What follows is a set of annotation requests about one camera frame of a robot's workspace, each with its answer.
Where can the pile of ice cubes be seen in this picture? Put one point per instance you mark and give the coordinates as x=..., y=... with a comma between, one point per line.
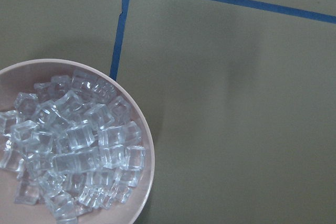
x=73, y=145

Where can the pink bowl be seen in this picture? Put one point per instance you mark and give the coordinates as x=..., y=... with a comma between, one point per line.
x=21, y=77

